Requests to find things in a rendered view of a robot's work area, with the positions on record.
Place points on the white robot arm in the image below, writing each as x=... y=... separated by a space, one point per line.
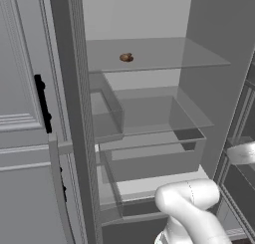
x=186 y=204

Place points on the grey low cupboard door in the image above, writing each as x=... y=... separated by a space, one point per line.
x=26 y=204

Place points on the grey tall cupboard door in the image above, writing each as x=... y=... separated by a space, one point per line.
x=16 y=55

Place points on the clear low fridge drawer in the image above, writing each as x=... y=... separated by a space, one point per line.
x=132 y=206

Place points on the clear fridge door bin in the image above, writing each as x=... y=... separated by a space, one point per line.
x=106 y=115

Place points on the grey left fridge door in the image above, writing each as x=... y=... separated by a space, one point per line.
x=71 y=88

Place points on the brown mushroom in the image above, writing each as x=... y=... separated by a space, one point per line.
x=126 y=57

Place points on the clear fridge crisper drawer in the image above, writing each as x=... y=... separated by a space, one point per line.
x=152 y=161

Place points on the grey fridge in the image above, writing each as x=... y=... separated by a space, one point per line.
x=205 y=25

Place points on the large glass fridge shelf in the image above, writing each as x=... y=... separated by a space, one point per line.
x=166 y=53

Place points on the small glass fridge shelf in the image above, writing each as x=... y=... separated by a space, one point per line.
x=146 y=105

